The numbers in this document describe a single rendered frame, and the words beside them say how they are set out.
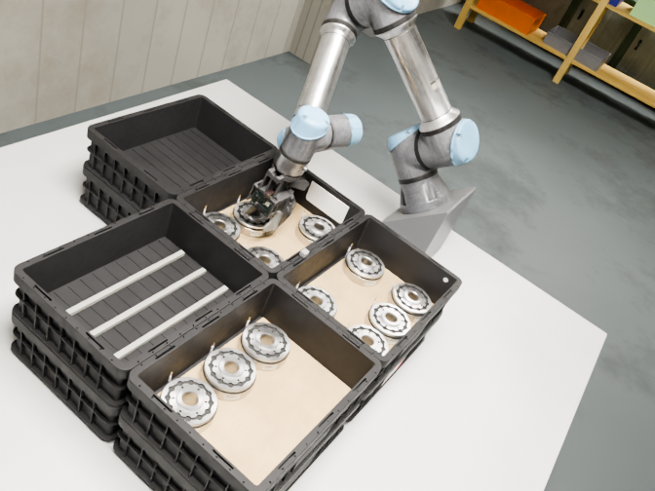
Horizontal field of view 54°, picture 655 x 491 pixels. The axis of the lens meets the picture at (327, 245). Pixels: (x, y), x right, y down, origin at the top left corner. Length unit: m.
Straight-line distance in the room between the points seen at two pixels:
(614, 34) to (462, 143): 5.50
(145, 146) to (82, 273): 0.52
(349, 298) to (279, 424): 0.42
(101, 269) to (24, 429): 0.34
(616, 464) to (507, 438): 1.35
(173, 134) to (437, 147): 0.73
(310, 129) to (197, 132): 0.62
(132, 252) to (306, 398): 0.50
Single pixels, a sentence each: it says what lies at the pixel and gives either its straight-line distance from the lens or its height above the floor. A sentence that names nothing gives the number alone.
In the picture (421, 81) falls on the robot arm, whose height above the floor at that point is 1.23.
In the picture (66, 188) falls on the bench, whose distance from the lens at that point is 1.83.
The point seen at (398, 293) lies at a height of 0.86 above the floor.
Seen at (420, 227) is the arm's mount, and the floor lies 0.87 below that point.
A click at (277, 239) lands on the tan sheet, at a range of 1.62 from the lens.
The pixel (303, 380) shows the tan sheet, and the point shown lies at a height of 0.83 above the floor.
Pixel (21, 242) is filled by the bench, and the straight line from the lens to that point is 1.67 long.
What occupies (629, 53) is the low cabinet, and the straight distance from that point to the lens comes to 7.17.
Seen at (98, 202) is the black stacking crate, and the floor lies 0.75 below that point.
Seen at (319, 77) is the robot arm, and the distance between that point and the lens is 1.63.
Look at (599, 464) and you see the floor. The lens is 2.93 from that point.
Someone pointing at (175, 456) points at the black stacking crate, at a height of 0.83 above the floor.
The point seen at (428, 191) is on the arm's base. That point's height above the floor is 0.94.
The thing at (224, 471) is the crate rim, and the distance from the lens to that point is 1.07.
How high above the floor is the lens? 1.84
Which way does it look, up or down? 37 degrees down
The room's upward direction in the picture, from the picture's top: 24 degrees clockwise
